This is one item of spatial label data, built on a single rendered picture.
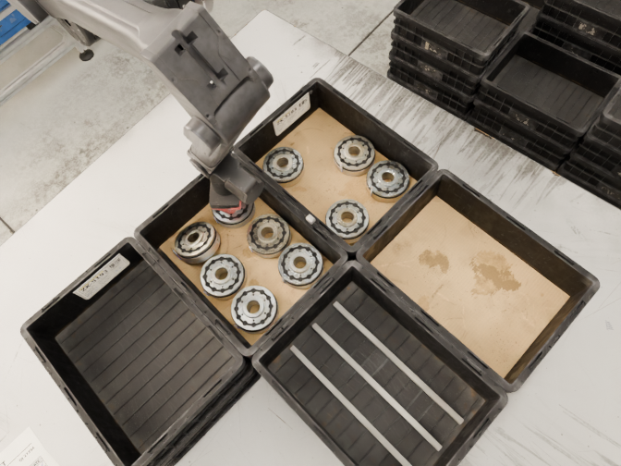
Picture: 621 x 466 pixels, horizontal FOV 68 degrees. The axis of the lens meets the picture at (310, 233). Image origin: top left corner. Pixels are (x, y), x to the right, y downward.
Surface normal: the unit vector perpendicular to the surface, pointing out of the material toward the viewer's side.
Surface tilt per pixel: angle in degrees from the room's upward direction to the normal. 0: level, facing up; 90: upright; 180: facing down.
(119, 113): 0
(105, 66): 0
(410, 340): 0
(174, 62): 56
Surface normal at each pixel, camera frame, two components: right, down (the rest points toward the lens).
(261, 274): -0.07, -0.40
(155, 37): -0.30, -0.42
